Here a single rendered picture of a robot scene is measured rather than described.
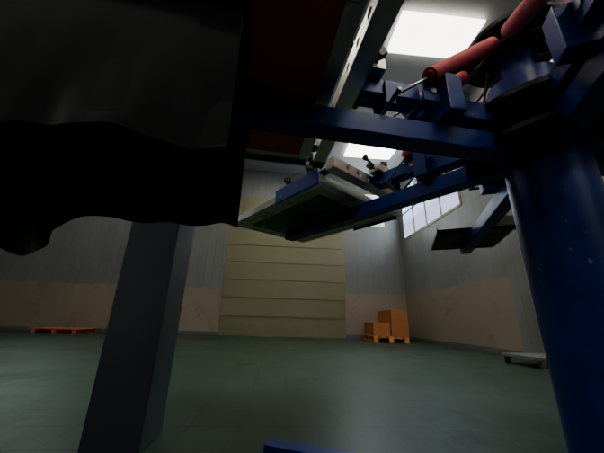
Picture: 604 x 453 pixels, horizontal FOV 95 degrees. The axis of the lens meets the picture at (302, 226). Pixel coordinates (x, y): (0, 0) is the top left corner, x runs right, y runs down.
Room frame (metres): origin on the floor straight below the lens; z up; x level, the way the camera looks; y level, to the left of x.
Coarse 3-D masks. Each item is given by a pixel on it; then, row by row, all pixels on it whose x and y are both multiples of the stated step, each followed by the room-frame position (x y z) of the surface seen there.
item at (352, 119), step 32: (256, 96) 0.54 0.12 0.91; (256, 128) 0.59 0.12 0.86; (288, 128) 0.58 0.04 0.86; (320, 128) 0.58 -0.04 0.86; (352, 128) 0.58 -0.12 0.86; (384, 128) 0.59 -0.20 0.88; (416, 128) 0.61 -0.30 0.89; (448, 128) 0.63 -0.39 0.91; (480, 160) 0.70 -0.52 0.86; (512, 160) 0.70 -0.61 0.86
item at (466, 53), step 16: (528, 0) 0.45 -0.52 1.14; (544, 0) 0.43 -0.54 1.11; (512, 16) 0.52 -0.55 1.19; (528, 16) 0.49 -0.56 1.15; (512, 32) 0.57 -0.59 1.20; (480, 48) 0.59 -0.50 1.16; (496, 48) 0.61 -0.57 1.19; (448, 64) 0.57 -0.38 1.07; (464, 64) 0.59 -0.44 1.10; (480, 64) 0.73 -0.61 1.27; (432, 80) 0.58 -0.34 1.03; (464, 80) 0.73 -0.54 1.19; (480, 96) 0.85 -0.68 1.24
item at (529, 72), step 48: (528, 48) 0.67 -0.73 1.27; (528, 96) 0.59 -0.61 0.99; (528, 144) 0.65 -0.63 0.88; (576, 144) 0.61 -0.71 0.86; (528, 192) 0.68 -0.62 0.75; (576, 192) 0.62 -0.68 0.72; (528, 240) 0.71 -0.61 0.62; (576, 240) 0.63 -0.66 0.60; (576, 288) 0.65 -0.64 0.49; (576, 336) 0.66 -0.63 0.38; (576, 384) 0.69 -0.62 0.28; (576, 432) 0.71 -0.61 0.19
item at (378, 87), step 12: (372, 84) 0.59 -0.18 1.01; (396, 84) 0.60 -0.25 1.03; (408, 84) 0.61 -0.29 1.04; (360, 96) 0.61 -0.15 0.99; (372, 96) 0.61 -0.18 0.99; (384, 96) 0.61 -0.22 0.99; (408, 96) 0.61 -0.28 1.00; (372, 108) 0.65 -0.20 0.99; (396, 108) 0.65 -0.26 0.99; (408, 108) 0.65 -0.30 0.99
